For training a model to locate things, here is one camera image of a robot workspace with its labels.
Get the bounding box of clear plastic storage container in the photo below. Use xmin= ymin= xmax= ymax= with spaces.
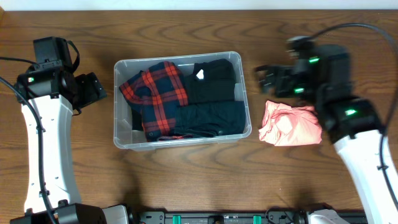
xmin=113 ymin=51 xmax=252 ymax=151

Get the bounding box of large black garment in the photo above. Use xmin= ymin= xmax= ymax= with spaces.
xmin=131 ymin=109 xmax=144 ymax=131

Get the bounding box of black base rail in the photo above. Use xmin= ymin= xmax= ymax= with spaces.
xmin=127 ymin=208 xmax=368 ymax=224

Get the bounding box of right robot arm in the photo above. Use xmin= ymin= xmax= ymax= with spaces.
xmin=255 ymin=44 xmax=397 ymax=223

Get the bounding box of dark navy garment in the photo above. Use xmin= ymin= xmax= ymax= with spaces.
xmin=174 ymin=101 xmax=246 ymax=138

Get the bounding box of black garment with tag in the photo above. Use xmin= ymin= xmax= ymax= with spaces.
xmin=184 ymin=59 xmax=236 ymax=104

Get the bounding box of pink garment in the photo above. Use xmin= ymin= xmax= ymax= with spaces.
xmin=259 ymin=101 xmax=322 ymax=146

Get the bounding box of red navy plaid shirt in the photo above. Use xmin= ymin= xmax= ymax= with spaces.
xmin=119 ymin=61 xmax=188 ymax=142

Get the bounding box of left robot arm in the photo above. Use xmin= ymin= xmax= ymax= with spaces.
xmin=10 ymin=62 xmax=129 ymax=224

